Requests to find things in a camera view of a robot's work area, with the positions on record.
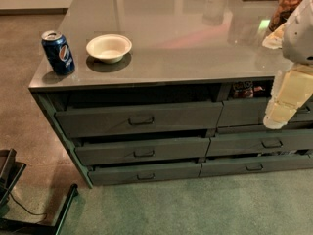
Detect grey drawer cabinet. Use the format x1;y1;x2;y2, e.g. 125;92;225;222
29;0;313;186

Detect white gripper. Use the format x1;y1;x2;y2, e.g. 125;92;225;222
263;64;313;129

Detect black stand frame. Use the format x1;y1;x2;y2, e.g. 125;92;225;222
1;150;81;235

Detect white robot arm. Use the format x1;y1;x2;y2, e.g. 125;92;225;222
263;0;313;129

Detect snack bags in drawer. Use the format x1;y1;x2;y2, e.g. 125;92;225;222
230;81;273;98

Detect grey drawer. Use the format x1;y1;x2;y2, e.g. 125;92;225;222
88;162;201;186
55;101;223;138
200;155;313;177
218;97;313;127
75;137;210;165
206;129;313;157

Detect glass jar of snacks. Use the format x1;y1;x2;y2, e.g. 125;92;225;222
268;0;302;31

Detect blue Pepsi soda can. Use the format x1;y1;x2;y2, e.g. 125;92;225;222
41;30;75;75

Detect white paper bowl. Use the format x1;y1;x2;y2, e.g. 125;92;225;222
86;34;132;64

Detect black cable on floor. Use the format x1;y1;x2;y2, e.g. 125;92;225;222
8;191;48;217

